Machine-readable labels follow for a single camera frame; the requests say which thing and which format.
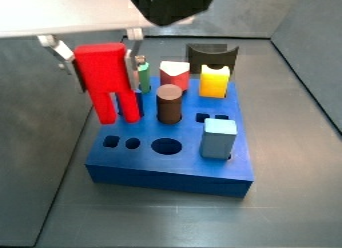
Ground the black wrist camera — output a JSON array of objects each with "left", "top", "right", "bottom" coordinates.
[{"left": 130, "top": 0, "right": 214, "bottom": 27}]

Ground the red two-legged block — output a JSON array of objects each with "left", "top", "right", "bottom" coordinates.
[{"left": 74, "top": 43, "right": 141, "bottom": 124}]

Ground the yellow arch block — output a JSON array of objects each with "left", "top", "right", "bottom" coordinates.
[{"left": 199, "top": 65, "right": 230, "bottom": 98}]

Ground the black curved stand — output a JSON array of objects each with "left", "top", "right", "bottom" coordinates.
[{"left": 186, "top": 43, "right": 240, "bottom": 74}]

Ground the green hexagon block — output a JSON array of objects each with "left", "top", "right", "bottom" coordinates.
[{"left": 138, "top": 63, "right": 150, "bottom": 93}]

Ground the blue star block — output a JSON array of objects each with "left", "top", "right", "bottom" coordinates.
[{"left": 117, "top": 89, "right": 145, "bottom": 117}]

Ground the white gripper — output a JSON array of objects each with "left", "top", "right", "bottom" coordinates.
[{"left": 0, "top": 0, "right": 198, "bottom": 94}]

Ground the blue foam shape board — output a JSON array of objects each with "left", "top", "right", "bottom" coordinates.
[{"left": 86, "top": 77, "right": 254, "bottom": 198}]

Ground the light blue rectangular block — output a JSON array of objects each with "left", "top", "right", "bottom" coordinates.
[{"left": 201, "top": 118, "right": 238, "bottom": 160}]

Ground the brown cylinder block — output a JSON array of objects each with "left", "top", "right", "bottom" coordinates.
[{"left": 157, "top": 84, "right": 183, "bottom": 124}]

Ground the red pentagon house block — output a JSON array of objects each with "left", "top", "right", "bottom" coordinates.
[{"left": 159, "top": 61, "right": 190, "bottom": 91}]

